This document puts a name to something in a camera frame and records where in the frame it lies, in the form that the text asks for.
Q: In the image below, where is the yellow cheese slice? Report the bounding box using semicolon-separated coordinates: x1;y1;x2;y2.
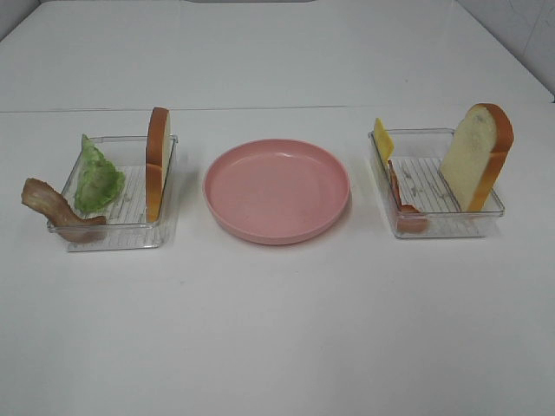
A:
373;118;395;166

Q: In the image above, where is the pink bacon strip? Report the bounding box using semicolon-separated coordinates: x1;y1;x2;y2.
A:
388;160;428;234

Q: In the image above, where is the bread slice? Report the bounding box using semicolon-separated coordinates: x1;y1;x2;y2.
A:
440;103;514;212
145;107;171;222

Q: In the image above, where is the green lettuce leaf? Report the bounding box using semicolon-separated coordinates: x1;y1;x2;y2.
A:
75;134;126;213

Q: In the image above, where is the dark brown bacon strip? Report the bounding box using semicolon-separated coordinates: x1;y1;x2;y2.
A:
21;178;108;227

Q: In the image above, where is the pink round plate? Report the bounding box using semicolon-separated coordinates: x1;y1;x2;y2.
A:
203;139;350;245

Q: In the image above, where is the right clear plastic tray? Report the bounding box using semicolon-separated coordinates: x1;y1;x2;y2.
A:
369;128;505;239

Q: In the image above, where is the clear plastic tray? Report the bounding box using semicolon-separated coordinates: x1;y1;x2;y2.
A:
47;134;179;252
369;128;505;239

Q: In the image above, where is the left clear plastic tray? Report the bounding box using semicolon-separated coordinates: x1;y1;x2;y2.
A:
47;134;179;252

